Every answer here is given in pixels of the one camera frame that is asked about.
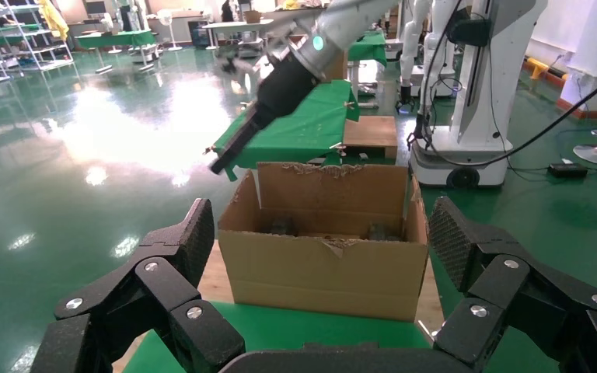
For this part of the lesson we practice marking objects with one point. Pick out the green tablecloth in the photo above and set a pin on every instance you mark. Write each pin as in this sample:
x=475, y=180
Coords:
x=303, y=128

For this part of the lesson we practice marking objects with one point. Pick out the white robot with hanging arm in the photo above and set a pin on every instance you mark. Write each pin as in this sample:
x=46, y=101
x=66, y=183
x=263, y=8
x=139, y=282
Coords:
x=409, y=51

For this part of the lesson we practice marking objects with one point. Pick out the white pedestal fan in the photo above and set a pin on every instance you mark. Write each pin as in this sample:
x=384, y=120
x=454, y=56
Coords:
x=166, y=18

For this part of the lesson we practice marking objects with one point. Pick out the yellow hanging garment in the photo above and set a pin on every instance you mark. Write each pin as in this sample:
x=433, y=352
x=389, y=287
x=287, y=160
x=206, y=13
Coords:
x=51, y=20

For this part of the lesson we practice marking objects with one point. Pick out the large open cardboard carton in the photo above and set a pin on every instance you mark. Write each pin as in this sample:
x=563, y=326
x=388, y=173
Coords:
x=278, y=273

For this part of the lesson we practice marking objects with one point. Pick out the white wheeled robot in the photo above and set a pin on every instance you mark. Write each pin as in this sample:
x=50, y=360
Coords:
x=473, y=154

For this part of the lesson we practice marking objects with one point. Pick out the black power adapter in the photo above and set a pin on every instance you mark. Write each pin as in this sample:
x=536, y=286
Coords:
x=566, y=170

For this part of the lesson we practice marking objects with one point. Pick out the white table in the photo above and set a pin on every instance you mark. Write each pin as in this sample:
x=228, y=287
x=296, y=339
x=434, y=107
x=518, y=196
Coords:
x=236, y=23

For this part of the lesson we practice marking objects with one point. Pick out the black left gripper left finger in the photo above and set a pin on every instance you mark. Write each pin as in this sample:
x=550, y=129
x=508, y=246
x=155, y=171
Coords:
x=175, y=309

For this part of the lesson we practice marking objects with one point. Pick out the long green covered table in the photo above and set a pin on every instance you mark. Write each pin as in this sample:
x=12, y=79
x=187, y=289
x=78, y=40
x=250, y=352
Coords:
x=113, y=38

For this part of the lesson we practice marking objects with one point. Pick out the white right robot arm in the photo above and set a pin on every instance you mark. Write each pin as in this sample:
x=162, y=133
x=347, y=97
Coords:
x=339, y=20

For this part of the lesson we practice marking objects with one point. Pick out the silver metal binder clip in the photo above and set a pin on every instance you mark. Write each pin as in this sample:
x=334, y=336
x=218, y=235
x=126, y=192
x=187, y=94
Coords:
x=244, y=104
x=348, y=104
x=337, y=148
x=208, y=150

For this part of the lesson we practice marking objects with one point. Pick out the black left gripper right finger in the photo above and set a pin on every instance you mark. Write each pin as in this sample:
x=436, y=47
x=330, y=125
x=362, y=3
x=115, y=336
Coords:
x=509, y=309

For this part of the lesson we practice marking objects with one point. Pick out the small green covered table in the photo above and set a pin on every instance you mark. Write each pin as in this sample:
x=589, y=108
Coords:
x=370, y=49

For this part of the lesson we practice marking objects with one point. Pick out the yellow floor barrier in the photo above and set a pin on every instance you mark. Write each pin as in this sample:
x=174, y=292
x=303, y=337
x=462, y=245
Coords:
x=535, y=67

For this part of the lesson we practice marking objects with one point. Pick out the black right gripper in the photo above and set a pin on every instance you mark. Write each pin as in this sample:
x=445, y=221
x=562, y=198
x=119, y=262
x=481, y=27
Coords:
x=285, y=90

